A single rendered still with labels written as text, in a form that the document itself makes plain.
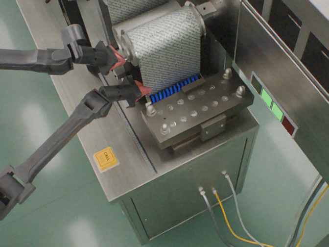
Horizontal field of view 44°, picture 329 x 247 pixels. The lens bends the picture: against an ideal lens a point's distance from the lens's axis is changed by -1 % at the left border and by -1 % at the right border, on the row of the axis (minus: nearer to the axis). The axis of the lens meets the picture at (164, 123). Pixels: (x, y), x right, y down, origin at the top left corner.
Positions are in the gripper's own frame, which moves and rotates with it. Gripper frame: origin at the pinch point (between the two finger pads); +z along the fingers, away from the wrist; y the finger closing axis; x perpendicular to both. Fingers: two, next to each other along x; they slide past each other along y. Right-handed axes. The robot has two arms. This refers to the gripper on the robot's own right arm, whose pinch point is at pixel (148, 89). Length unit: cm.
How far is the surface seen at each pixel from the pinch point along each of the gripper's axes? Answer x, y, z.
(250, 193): -71, 26, 90
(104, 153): -24.9, 8.3, -14.3
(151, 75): 8.1, 0.2, -2.5
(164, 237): -100, 25, 41
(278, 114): 24.8, 36.8, 20.2
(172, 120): -2.1, 14.1, 3.9
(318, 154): 29, 55, 19
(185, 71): 8.8, 0.2, 13.0
